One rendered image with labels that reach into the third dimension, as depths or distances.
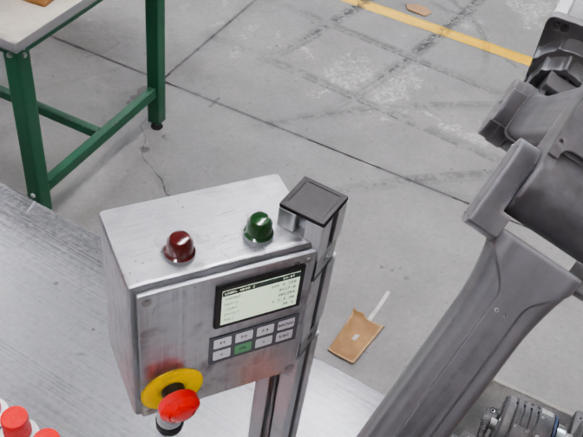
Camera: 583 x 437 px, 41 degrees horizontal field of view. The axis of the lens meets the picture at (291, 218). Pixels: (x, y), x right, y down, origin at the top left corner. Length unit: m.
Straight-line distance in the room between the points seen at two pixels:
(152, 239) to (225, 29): 3.11
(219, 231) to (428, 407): 0.23
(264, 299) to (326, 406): 0.67
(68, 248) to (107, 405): 0.36
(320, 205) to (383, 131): 2.59
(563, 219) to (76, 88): 2.93
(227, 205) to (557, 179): 0.29
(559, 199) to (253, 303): 0.28
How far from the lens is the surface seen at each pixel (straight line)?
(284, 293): 0.69
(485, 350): 0.55
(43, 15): 2.31
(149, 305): 0.64
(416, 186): 3.03
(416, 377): 0.56
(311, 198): 0.68
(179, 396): 0.73
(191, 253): 0.64
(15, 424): 1.03
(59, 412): 1.33
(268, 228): 0.65
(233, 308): 0.68
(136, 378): 0.73
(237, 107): 3.27
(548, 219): 0.55
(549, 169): 0.54
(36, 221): 1.61
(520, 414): 1.95
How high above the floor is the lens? 1.96
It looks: 44 degrees down
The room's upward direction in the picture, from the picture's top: 9 degrees clockwise
